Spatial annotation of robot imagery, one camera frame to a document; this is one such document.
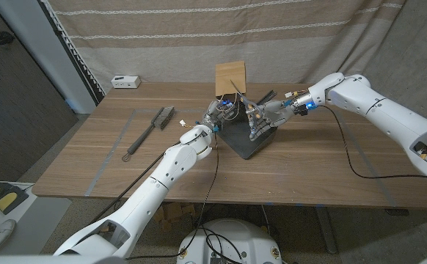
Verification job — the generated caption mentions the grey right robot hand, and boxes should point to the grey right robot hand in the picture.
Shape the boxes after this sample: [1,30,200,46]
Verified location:
[248,92,316,143]

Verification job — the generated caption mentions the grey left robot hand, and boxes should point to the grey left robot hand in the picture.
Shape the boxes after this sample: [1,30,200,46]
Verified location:
[200,98,243,132]

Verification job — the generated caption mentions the orange grey handled scissors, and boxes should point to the orange grey handled scissors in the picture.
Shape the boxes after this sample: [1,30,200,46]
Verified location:
[229,78,265,130]

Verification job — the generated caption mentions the brown paper bag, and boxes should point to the brown paper bag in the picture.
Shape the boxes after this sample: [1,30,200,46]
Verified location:
[214,60,248,122]

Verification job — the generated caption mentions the black hand brush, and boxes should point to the black hand brush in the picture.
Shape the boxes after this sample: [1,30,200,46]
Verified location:
[121,106,176,164]

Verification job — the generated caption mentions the black plastic dustpan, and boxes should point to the black plastic dustpan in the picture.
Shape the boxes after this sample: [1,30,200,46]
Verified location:
[219,90,279,161]

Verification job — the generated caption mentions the beige striped curtain backdrop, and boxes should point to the beige striped curtain backdrop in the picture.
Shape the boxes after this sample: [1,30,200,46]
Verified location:
[46,0,407,86]

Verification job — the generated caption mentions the white power strip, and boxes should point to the white power strip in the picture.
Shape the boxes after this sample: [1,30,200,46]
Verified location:
[111,75,142,89]

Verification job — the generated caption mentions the brown cardboard scraps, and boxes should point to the brown cardboard scraps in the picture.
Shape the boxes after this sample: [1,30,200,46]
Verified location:
[153,202,197,232]

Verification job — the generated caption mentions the grey table leg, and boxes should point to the grey table leg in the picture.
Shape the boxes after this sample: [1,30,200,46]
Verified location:
[314,206,338,254]

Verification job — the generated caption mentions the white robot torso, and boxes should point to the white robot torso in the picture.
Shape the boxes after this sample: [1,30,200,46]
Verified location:
[176,219,283,264]

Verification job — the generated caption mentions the black strip with white trim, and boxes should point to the black strip with white trim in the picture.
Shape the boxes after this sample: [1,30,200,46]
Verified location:
[39,0,106,106]

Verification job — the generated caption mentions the grey floor mat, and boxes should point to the grey floor mat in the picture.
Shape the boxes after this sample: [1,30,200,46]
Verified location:
[0,179,71,256]

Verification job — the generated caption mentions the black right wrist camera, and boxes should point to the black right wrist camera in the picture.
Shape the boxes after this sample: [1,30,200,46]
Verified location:
[293,103,312,117]

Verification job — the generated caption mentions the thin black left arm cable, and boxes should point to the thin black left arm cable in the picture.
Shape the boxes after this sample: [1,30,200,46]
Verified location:
[124,131,221,262]

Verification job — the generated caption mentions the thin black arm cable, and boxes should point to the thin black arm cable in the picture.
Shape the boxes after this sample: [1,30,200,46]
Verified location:
[321,105,427,185]
[124,131,221,262]

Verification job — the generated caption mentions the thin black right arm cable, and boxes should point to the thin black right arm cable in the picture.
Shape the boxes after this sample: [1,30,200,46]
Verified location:
[321,105,427,185]

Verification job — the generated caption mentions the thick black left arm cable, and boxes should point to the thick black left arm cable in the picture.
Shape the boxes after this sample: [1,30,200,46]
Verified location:
[87,141,182,226]

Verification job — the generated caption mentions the black torso cables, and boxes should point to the black torso cables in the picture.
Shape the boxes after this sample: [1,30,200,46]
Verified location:
[196,226,244,264]

